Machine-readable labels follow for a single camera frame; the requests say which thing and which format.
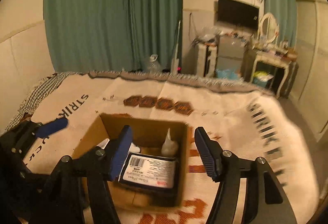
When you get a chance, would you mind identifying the checkered cloth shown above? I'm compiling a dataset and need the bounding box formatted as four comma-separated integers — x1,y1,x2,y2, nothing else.
5,72,75,133

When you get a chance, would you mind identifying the black wall television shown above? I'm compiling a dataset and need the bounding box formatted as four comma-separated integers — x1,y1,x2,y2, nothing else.
217,0,260,31

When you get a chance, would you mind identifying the wide green curtain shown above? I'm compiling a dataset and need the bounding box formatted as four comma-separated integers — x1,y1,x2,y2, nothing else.
43,0,184,74

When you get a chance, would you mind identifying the cardboard box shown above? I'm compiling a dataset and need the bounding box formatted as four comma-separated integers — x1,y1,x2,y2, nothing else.
72,112,193,208

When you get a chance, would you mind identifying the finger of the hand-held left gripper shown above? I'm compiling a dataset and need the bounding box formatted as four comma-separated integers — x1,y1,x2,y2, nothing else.
10,117,68,154

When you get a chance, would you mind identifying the white wardrobe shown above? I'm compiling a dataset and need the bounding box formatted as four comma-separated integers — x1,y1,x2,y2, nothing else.
289,0,328,143

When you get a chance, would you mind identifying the clear plastic bottle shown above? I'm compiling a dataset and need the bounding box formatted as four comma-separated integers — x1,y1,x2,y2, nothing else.
146,54,162,72

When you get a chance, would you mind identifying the black packet with white label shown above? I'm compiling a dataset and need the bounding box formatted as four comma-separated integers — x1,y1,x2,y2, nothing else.
118,152,180,190

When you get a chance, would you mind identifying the yellow white bag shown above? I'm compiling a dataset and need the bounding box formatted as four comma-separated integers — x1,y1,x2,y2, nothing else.
252,70,275,86

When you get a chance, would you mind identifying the printed blanket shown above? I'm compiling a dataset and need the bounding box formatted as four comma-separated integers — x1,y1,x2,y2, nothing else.
7,70,321,224

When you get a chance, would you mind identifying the blue plastic bag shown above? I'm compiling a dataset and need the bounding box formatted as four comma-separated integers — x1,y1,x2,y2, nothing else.
215,68,242,81

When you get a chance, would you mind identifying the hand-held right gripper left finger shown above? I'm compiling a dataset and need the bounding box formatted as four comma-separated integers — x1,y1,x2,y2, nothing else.
43,125,134,224

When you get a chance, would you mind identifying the white stick vacuum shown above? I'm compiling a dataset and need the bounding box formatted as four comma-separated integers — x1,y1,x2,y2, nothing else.
171,20,181,74

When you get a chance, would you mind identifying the small white soft item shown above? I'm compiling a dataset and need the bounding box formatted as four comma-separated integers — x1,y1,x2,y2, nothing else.
128,143,142,154

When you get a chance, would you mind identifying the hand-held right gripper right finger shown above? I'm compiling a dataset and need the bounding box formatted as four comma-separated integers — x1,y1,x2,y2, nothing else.
194,126,298,224

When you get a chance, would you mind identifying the narrow green curtain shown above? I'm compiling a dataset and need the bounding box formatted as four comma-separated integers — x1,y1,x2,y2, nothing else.
260,0,298,48

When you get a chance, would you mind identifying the white oval mirror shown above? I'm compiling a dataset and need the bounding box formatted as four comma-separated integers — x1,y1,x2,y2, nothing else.
257,12,280,44

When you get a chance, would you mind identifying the white side cabinet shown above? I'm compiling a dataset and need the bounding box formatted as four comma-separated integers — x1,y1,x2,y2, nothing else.
196,43,218,77

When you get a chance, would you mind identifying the white plastic bag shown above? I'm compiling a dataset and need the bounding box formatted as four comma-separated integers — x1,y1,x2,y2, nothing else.
161,128,179,156

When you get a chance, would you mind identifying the white vanity table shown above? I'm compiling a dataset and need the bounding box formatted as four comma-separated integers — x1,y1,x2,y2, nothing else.
249,45,299,98

